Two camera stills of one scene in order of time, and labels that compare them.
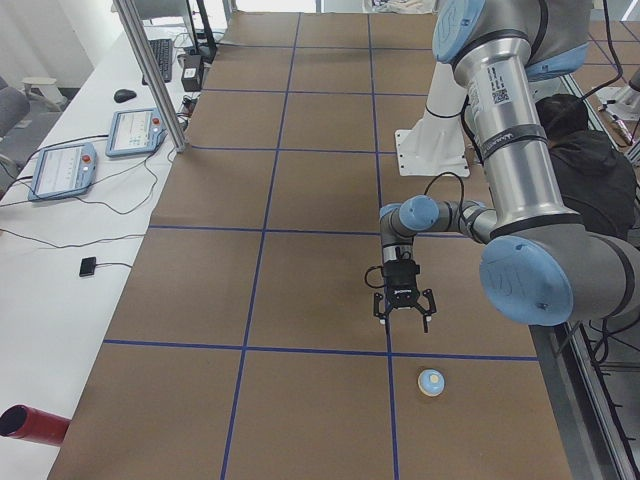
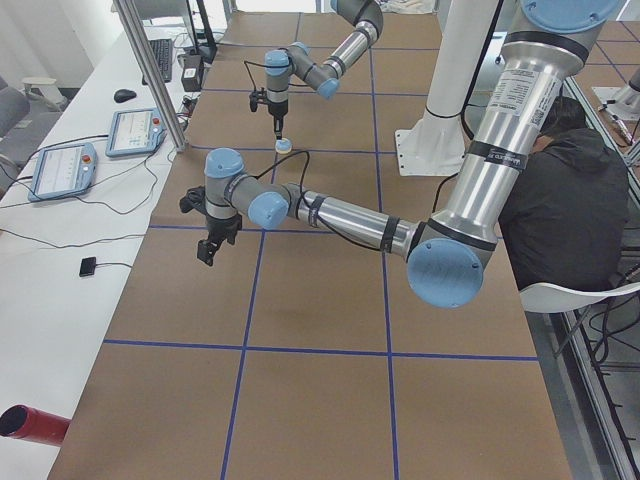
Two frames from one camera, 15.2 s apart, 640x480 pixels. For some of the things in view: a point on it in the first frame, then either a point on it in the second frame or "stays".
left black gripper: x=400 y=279 to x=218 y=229
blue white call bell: x=431 y=382 to x=283 y=145
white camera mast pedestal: x=436 y=144 stays
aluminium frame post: x=154 y=72 stays
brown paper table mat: x=245 y=343 stays
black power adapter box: x=192 y=73 stays
